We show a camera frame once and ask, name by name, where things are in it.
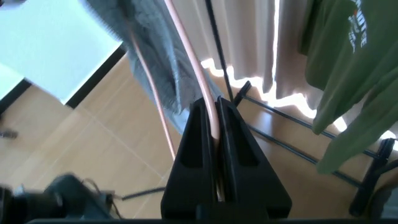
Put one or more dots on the green printed shirt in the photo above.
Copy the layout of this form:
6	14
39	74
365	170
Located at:
342	68

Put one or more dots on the pale grey shorts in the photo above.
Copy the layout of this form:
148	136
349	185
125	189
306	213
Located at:
155	46

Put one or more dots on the pink clothes hanger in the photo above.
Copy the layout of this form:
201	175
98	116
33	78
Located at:
199	71

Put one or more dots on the black clothes rack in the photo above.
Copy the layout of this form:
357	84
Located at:
373	177

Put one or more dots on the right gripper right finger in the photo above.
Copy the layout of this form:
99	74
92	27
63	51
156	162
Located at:
248	177

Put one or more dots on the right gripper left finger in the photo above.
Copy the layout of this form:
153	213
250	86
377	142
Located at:
189	177

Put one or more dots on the beige curtain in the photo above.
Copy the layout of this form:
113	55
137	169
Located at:
248	37

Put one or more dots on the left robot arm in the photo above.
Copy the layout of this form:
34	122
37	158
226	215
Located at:
62	193

